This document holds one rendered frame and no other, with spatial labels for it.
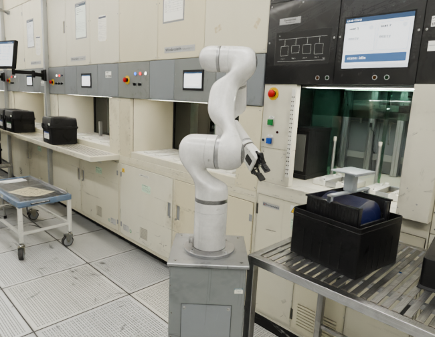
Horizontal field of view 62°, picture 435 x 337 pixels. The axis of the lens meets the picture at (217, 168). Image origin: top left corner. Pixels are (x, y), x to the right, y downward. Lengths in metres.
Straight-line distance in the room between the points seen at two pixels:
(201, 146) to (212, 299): 0.53
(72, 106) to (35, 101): 1.50
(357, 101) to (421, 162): 0.80
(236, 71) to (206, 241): 0.63
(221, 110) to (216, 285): 0.61
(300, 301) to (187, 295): 0.91
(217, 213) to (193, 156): 0.22
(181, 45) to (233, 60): 1.15
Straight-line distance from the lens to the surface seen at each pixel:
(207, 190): 1.25
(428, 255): 1.33
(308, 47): 1.88
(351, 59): 1.77
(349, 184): 1.36
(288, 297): 2.13
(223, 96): 1.32
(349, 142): 2.74
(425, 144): 1.59
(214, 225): 1.29
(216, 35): 2.29
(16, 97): 5.80
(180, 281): 1.30
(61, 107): 4.39
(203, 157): 1.23
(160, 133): 3.20
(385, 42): 1.72
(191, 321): 1.37
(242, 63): 1.38
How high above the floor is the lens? 1.31
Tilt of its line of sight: 11 degrees down
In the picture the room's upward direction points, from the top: 3 degrees clockwise
